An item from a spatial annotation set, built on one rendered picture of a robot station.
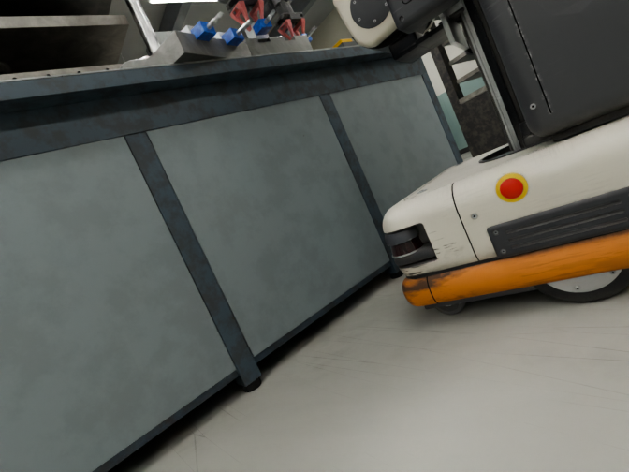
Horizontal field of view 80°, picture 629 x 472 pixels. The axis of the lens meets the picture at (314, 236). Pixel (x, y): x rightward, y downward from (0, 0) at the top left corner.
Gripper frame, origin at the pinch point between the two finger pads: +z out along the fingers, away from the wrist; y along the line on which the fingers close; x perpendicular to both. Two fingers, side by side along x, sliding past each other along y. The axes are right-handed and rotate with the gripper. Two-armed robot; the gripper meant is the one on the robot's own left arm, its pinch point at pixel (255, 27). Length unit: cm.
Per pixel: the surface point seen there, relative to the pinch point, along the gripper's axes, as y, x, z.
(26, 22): 39, -82, -59
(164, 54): 37.4, 7.5, 8.7
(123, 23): 1, -83, -56
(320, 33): -690, -558, -291
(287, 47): -7.5, 1.5, 8.5
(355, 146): -14.9, 3.3, 46.5
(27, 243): 80, 5, 39
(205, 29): 28.0, 14.3, 7.6
